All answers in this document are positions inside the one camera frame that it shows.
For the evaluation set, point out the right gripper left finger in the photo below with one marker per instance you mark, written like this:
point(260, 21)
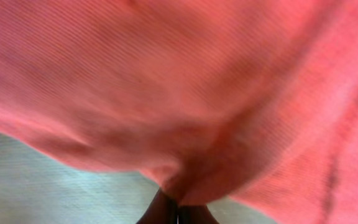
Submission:
point(162, 210)

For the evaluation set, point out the red t-shirt white lettering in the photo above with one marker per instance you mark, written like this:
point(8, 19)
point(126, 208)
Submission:
point(256, 100)

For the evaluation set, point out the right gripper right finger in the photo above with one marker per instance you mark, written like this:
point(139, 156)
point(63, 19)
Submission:
point(195, 215)

